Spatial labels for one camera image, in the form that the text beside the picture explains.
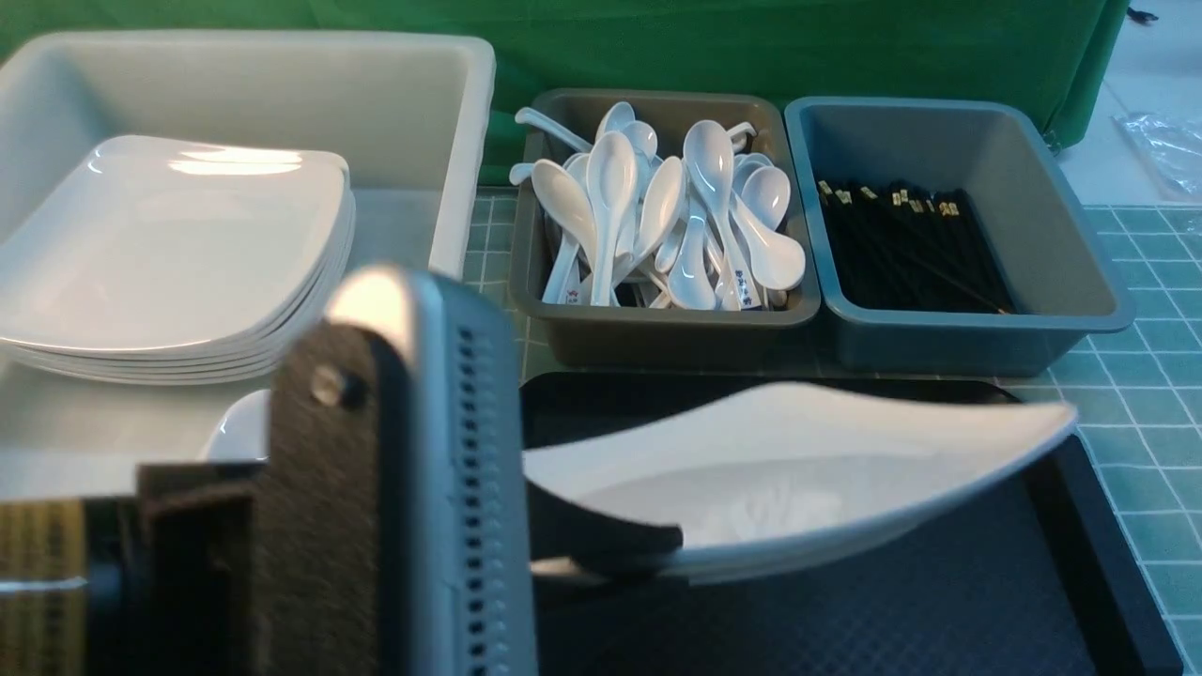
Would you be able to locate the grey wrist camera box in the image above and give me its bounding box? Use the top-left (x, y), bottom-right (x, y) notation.
top-left (325, 263), bottom-right (538, 675)

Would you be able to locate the grey spoon bin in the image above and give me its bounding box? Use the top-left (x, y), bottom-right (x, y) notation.
top-left (508, 88), bottom-right (823, 370)

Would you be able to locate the small white bowl in tub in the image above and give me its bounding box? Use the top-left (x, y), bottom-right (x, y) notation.
top-left (201, 390), bottom-right (270, 463)

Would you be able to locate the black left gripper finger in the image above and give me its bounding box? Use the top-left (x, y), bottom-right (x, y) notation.
top-left (525, 480), bottom-right (684, 575)

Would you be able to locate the pile of black chopsticks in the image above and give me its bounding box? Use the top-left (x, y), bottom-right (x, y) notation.
top-left (816, 180), bottom-right (1019, 315)

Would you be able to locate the large white plastic tub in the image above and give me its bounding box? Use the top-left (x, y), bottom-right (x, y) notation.
top-left (1, 30), bottom-right (495, 502)

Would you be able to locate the green checkered tablecloth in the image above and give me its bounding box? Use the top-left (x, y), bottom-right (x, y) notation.
top-left (460, 188), bottom-right (1202, 676)

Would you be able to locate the green backdrop cloth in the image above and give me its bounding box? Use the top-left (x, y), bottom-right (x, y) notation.
top-left (1, 1), bottom-right (1127, 185)

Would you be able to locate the white spoon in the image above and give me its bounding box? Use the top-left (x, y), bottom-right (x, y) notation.
top-left (585, 130), bottom-right (637, 307)
top-left (683, 119), bottom-right (763, 312)
top-left (609, 158), bottom-right (686, 287)
top-left (532, 159), bottom-right (609, 306)
top-left (730, 162), bottom-right (807, 291)
top-left (514, 107), bottom-right (593, 153)

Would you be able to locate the black serving tray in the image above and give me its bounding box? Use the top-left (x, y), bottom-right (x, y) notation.
top-left (519, 372), bottom-right (1184, 676)

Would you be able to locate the stack of white square plates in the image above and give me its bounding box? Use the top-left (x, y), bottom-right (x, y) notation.
top-left (1, 134), bottom-right (356, 385)

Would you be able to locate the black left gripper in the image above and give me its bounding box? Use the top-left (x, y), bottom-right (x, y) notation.
top-left (85, 324), bottom-right (386, 675)

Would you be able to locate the large white square plate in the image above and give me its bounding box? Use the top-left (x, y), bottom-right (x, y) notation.
top-left (524, 383), bottom-right (1078, 583)

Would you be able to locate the blue-grey chopstick bin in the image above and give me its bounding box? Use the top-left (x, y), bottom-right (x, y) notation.
top-left (784, 96), bottom-right (1136, 376)

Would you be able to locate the clear plastic bag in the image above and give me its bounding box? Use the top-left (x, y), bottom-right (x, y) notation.
top-left (1113, 112), bottom-right (1201, 204)

